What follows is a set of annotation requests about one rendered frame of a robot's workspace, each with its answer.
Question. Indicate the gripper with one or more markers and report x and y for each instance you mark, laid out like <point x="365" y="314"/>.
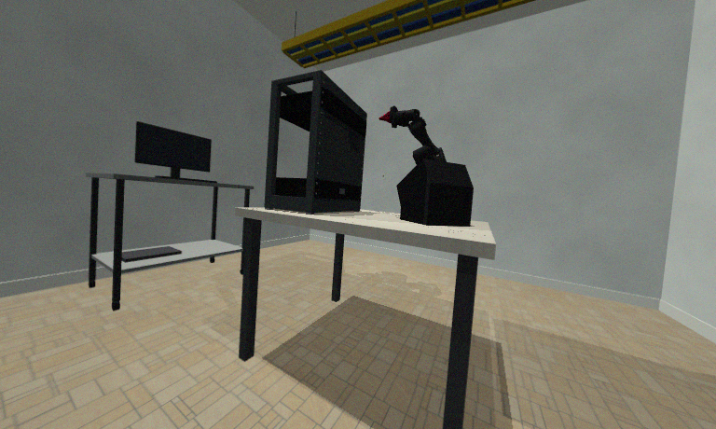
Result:
<point x="393" y="116"/>

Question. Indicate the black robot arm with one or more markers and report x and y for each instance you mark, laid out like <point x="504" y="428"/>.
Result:
<point x="428" y="150"/>

